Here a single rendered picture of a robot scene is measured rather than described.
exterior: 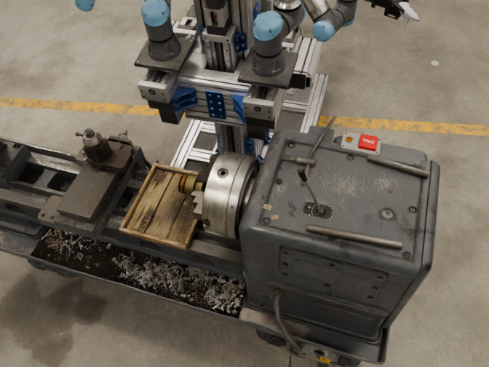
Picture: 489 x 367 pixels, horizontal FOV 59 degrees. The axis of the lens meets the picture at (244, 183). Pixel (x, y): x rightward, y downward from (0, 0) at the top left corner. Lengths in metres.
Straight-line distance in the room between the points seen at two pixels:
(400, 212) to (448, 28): 3.13
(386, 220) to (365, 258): 0.15
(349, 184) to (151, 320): 1.57
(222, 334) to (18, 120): 2.39
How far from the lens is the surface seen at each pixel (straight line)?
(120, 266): 2.19
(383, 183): 1.48
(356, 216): 1.40
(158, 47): 2.05
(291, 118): 3.06
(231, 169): 1.51
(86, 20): 4.72
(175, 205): 1.88
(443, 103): 3.67
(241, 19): 2.07
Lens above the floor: 2.44
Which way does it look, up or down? 55 degrees down
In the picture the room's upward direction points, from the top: 6 degrees counter-clockwise
